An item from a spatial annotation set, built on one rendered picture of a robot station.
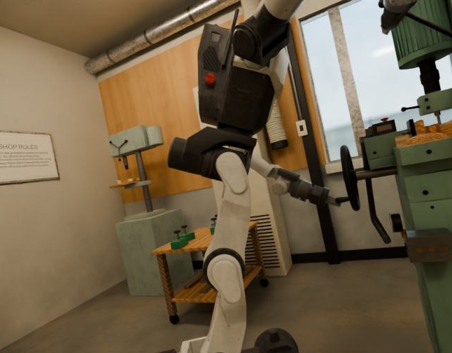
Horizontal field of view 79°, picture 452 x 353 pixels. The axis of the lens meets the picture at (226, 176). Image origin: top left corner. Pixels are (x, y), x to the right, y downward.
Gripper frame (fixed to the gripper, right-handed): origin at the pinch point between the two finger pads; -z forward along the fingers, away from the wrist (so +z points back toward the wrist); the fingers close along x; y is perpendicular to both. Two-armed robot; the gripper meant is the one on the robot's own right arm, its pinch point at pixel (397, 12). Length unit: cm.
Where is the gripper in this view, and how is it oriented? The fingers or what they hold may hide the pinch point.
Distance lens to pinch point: 114.7
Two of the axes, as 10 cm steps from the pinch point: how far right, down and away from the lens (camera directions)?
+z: -4.6, 0.9, -8.8
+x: -5.0, 7.9, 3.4
